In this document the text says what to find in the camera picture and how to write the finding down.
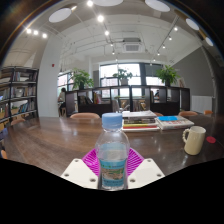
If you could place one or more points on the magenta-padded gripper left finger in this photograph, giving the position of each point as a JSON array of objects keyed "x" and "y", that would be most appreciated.
[{"x": 77, "y": 171}]

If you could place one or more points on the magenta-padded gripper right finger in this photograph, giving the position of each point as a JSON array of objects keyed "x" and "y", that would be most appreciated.
[{"x": 146, "y": 171}]

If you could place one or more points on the clear blue-capped water bottle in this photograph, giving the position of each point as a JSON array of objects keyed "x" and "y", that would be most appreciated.
[{"x": 112, "y": 150}]

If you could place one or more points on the stack of books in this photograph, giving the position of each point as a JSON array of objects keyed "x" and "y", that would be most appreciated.
[{"x": 140, "y": 120}]

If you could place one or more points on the orange chairs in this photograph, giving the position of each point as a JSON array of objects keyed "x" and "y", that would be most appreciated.
[{"x": 85, "y": 115}]

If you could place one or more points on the cream ceramic mug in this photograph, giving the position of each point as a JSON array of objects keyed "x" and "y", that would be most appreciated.
[{"x": 195, "y": 141}]

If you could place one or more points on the low dark shelf unit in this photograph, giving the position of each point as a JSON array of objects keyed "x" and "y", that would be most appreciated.
[{"x": 100, "y": 108}]

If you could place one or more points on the flat round red coaster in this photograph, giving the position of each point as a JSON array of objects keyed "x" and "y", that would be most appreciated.
[{"x": 211, "y": 139}]

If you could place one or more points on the person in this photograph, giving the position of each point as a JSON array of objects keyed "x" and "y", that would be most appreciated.
[
  {"x": 157, "y": 94},
  {"x": 62, "y": 98}
]

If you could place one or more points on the potted green plant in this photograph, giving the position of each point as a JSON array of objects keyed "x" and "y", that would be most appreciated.
[
  {"x": 123, "y": 75},
  {"x": 81, "y": 79},
  {"x": 167, "y": 74}
]

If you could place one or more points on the tall dark bookshelf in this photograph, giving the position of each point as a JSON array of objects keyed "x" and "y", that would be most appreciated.
[{"x": 20, "y": 96}]

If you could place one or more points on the ceiling air conditioner unit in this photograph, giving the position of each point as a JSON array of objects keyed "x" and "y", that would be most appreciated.
[{"x": 132, "y": 46}]

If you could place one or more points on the round ceiling lights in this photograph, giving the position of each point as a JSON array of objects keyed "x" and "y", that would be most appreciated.
[{"x": 60, "y": 15}]

